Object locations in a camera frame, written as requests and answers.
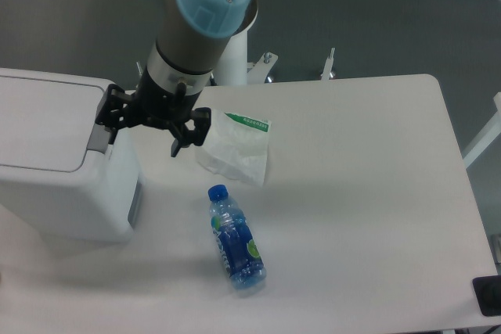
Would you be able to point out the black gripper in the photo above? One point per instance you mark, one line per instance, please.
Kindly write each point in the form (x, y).
(162, 100)

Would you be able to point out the grey lid push button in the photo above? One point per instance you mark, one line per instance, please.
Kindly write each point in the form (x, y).
(98, 139)

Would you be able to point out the white trash can lid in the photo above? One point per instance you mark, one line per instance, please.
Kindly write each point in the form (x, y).
(46, 124)

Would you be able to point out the white trash can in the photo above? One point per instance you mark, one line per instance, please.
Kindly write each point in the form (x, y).
(61, 172)

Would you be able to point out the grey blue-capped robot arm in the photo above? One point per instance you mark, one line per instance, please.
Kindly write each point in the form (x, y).
(186, 51)

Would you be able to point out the white plastic tissue packet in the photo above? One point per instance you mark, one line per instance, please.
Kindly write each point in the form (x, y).
(236, 147)

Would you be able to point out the blue plastic drink bottle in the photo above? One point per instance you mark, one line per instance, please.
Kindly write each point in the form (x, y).
(238, 250)

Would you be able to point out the black device at table corner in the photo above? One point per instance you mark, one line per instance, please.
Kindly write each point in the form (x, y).
(487, 292)

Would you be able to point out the white left base bracket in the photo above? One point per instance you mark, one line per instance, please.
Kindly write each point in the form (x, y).
(141, 69)

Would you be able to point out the white base bracket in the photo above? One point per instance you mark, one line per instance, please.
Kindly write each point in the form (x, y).
(260, 72)
(141, 69)
(328, 72)

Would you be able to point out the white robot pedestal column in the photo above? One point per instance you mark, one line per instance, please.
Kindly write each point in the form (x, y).
(231, 69)

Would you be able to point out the white middle base bracket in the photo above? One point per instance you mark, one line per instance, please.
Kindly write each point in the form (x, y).
(260, 72)

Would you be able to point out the white right base bracket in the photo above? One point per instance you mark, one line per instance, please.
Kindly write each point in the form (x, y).
(328, 72)

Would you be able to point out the white frame post right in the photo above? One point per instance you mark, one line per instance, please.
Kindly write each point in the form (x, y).
(484, 138)

